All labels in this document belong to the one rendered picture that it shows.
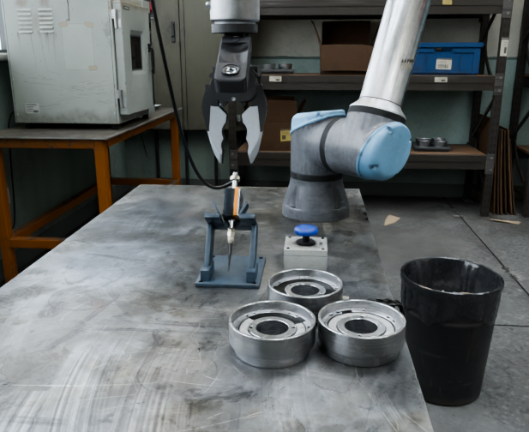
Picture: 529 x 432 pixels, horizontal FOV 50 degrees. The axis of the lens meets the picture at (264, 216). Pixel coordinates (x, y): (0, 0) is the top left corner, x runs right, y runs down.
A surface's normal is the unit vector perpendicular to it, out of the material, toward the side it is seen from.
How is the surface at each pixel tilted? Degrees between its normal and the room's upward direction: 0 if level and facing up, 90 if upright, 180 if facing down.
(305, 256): 90
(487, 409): 0
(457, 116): 90
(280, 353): 90
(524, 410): 0
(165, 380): 0
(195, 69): 90
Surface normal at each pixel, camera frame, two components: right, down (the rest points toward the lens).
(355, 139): -0.66, -0.21
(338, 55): -0.13, 0.14
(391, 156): 0.62, 0.33
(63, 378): 0.00, -0.96
